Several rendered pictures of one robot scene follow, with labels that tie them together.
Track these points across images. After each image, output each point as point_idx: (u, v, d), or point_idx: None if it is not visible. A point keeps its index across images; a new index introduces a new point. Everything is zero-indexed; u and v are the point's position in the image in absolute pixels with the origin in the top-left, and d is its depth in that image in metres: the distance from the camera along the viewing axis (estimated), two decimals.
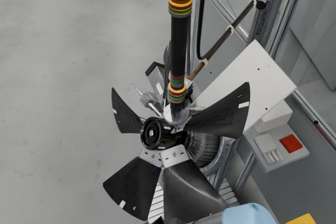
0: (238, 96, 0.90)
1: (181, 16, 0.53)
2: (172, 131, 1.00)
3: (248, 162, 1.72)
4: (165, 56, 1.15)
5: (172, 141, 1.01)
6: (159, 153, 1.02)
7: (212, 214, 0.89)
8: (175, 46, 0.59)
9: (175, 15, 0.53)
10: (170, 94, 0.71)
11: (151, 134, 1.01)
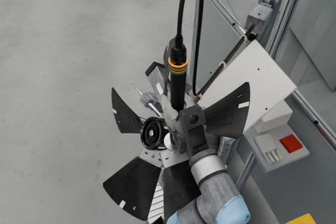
0: (238, 96, 0.90)
1: (179, 74, 0.65)
2: None
3: (248, 162, 1.72)
4: (165, 56, 1.15)
5: None
6: (159, 153, 1.02)
7: None
8: (173, 93, 0.71)
9: (173, 73, 0.65)
10: None
11: (151, 134, 1.01)
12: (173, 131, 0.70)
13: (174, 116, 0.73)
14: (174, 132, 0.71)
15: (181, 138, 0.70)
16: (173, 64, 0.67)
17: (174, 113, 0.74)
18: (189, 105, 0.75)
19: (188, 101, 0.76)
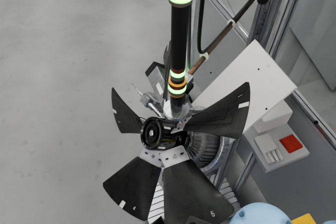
0: (238, 96, 0.90)
1: (182, 6, 0.51)
2: (172, 131, 1.00)
3: (248, 162, 1.72)
4: (165, 56, 1.15)
5: (172, 141, 1.01)
6: (159, 153, 1.02)
7: (212, 212, 0.87)
8: (175, 37, 0.58)
9: (175, 5, 0.51)
10: (170, 88, 0.70)
11: (151, 134, 1.01)
12: None
13: None
14: None
15: None
16: None
17: None
18: None
19: None
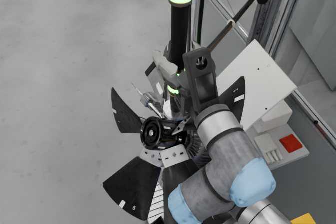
0: None
1: (182, 6, 0.51)
2: (163, 151, 1.01)
3: None
4: (233, 93, 0.89)
5: (159, 151, 1.05)
6: None
7: (135, 207, 1.13)
8: (175, 37, 0.58)
9: (175, 5, 0.51)
10: (170, 88, 0.70)
11: (150, 134, 1.02)
12: (177, 87, 0.56)
13: (173, 70, 0.59)
14: (178, 89, 0.57)
15: (185, 93, 0.56)
16: None
17: (172, 67, 0.60)
18: None
19: None
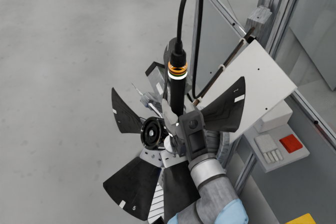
0: None
1: (178, 78, 0.66)
2: (163, 151, 1.01)
3: (248, 162, 1.72)
4: (233, 93, 0.89)
5: (159, 151, 1.05)
6: None
7: (135, 207, 1.13)
8: (173, 97, 0.72)
9: (173, 77, 0.66)
10: None
11: (150, 134, 1.02)
12: (173, 135, 0.72)
13: (174, 120, 0.75)
14: (174, 136, 0.73)
15: (181, 142, 0.71)
16: (173, 68, 0.69)
17: (174, 117, 0.75)
18: (189, 109, 0.77)
19: (188, 105, 0.77)
